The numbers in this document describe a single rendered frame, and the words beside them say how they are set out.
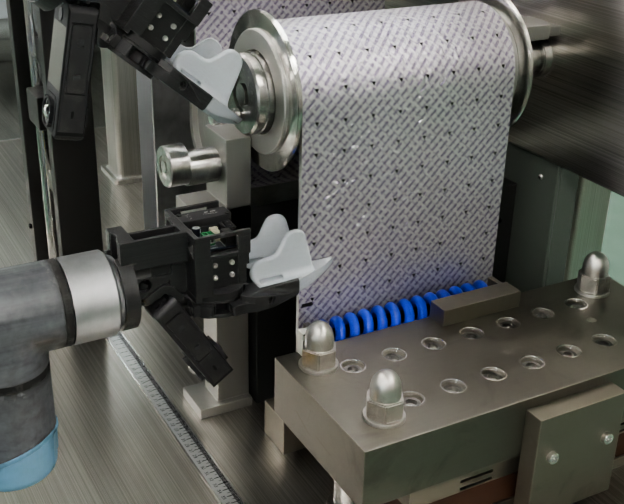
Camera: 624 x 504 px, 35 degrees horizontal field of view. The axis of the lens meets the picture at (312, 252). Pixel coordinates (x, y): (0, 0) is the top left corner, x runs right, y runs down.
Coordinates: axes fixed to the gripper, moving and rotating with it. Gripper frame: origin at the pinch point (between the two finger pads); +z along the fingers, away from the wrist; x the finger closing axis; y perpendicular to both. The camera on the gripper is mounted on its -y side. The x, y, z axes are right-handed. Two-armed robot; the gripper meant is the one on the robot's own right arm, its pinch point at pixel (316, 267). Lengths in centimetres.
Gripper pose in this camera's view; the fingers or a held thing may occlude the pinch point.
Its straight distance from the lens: 94.5
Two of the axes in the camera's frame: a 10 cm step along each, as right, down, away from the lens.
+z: 8.8, -1.9, 4.4
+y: 0.2, -9.0, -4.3
